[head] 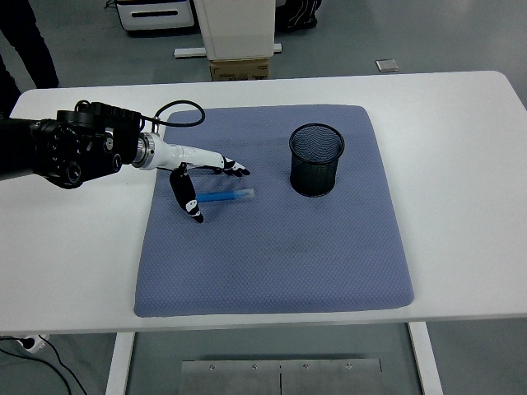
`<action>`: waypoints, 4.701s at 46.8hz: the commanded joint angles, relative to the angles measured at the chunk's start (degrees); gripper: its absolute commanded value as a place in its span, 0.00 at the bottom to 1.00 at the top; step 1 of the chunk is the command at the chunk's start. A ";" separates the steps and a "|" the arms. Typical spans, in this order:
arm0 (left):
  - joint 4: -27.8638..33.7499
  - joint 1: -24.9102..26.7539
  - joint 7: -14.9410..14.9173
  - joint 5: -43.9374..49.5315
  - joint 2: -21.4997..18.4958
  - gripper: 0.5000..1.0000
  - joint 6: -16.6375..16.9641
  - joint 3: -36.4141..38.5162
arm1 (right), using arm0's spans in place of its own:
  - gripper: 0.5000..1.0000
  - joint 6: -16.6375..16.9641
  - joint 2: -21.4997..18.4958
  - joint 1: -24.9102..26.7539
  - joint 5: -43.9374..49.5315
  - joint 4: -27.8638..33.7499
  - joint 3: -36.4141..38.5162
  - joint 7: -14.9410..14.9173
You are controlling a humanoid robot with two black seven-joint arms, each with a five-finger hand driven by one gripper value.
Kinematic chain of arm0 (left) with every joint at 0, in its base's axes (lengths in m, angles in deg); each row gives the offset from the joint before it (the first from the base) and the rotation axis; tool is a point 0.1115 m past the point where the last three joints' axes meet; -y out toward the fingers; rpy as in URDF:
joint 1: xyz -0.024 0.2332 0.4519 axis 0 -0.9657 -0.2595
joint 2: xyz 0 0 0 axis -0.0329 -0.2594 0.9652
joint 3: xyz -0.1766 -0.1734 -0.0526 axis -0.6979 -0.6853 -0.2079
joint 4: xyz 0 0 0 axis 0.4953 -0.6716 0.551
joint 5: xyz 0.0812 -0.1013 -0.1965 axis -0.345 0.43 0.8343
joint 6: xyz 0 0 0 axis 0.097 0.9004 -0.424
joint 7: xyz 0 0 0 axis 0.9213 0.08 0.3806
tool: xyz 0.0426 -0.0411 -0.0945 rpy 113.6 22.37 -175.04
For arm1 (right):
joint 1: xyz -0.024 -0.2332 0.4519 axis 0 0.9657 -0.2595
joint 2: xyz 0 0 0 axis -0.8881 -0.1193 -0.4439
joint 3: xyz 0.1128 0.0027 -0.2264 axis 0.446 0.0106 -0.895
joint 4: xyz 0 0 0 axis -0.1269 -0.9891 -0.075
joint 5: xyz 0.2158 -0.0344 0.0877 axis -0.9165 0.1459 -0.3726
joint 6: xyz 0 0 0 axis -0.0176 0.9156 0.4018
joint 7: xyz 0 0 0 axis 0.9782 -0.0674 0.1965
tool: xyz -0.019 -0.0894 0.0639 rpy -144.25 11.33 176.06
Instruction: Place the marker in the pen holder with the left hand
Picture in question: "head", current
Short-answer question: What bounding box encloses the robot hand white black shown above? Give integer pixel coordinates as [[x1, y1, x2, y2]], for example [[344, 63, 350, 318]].
[[152, 137, 251, 225]]

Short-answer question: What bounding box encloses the blue marker with clear cap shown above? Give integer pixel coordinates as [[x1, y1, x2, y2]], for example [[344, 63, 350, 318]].
[[195, 188, 255, 203]]

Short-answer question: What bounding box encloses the black mesh pen holder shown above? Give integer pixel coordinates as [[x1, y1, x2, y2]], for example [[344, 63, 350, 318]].
[[288, 123, 346, 198]]

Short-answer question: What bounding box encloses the brown cardboard box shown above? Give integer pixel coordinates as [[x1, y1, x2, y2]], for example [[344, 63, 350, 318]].
[[208, 58, 271, 82]]

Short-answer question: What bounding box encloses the white flat base bar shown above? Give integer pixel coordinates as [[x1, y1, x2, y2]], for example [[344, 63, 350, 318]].
[[173, 43, 283, 58]]

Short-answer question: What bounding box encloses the blue-grey textured mat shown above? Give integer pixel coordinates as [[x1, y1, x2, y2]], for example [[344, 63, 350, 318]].
[[133, 105, 415, 318]]

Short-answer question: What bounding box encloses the white cabinet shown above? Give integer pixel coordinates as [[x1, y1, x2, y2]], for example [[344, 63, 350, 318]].
[[194, 0, 276, 62]]

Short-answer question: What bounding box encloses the white appliance with dark slot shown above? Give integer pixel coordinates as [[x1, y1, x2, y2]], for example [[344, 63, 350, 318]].
[[114, 0, 196, 33]]

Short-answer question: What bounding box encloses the white table leg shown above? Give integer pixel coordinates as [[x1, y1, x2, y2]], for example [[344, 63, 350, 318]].
[[407, 322, 444, 395], [105, 332, 136, 395]]

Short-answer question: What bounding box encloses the grey metal plate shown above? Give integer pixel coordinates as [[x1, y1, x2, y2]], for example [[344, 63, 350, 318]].
[[180, 358, 423, 395]]

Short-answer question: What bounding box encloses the white power strip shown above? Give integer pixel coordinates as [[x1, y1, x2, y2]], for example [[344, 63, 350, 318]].
[[16, 333, 50, 354]]

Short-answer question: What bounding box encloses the black floor cable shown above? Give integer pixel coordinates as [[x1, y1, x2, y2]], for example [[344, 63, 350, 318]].
[[0, 347, 72, 395], [47, 339, 89, 395]]

